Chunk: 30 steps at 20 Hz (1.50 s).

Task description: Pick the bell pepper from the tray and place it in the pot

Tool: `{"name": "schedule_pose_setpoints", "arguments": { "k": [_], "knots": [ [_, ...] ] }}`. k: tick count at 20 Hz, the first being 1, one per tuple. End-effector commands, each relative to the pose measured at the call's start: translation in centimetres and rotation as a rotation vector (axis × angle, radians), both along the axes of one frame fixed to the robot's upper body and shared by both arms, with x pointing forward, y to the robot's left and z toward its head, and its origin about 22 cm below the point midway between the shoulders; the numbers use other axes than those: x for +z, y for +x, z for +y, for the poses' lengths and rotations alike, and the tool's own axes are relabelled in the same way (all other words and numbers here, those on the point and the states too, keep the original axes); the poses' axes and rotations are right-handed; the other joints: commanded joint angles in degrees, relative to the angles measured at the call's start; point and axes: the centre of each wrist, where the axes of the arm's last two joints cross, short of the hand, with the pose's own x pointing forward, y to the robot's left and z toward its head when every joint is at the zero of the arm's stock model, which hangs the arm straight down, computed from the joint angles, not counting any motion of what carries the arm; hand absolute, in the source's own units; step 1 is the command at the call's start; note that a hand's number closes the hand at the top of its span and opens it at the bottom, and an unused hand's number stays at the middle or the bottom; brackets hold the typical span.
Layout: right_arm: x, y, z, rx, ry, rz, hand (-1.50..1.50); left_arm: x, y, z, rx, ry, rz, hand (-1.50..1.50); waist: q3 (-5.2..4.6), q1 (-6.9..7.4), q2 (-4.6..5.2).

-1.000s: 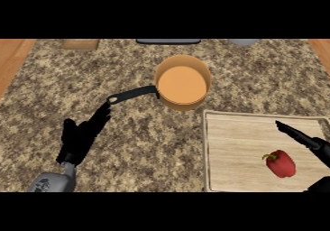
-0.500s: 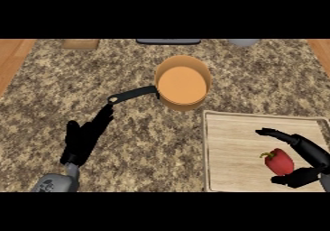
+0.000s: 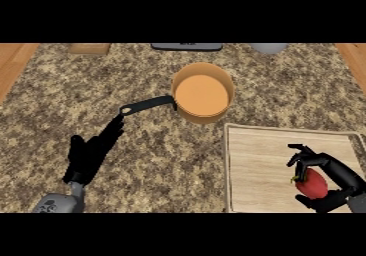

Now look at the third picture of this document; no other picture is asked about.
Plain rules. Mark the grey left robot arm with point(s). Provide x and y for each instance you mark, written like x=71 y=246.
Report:
x=62 y=202

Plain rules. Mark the pale grey round container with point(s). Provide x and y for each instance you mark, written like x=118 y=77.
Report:
x=268 y=47

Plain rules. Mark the red bell pepper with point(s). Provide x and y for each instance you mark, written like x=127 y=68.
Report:
x=312 y=184

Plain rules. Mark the dark grey flat appliance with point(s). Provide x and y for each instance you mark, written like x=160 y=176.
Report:
x=186 y=46

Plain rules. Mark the small brown wooden block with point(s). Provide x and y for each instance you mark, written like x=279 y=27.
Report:
x=89 y=48

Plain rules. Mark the pale wooden tray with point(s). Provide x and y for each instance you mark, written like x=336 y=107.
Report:
x=262 y=166

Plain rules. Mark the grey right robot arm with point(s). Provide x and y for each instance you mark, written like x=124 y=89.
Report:
x=361 y=203

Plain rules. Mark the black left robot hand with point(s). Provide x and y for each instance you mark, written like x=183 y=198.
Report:
x=90 y=151

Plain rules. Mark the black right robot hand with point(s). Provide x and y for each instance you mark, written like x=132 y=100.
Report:
x=338 y=175

